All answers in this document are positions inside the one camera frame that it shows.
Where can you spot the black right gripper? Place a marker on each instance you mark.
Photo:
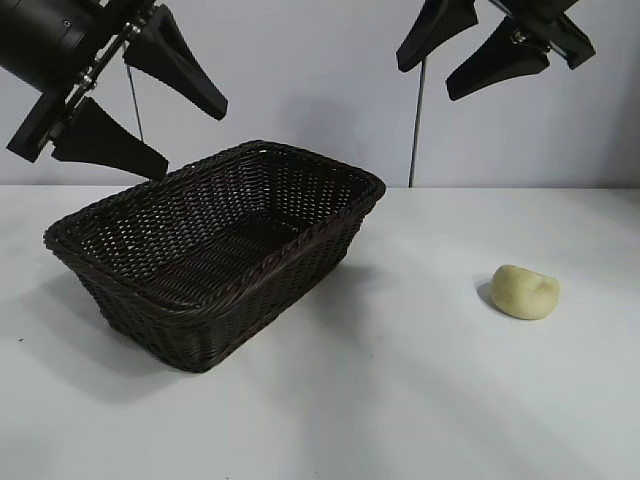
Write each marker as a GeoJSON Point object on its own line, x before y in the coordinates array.
{"type": "Point", "coordinates": [550, 25]}

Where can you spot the pale yellow potato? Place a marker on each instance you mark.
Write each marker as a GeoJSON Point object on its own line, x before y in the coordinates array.
{"type": "Point", "coordinates": [522, 295]}

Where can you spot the dark brown woven basket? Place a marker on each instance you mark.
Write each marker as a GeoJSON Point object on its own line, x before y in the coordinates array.
{"type": "Point", "coordinates": [225, 240]}

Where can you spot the thin metal rod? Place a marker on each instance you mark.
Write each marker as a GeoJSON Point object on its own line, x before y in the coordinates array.
{"type": "Point", "coordinates": [136, 107]}
{"type": "Point", "coordinates": [416, 130]}

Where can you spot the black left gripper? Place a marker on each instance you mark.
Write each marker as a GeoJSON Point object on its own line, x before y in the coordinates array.
{"type": "Point", "coordinates": [45, 35]}

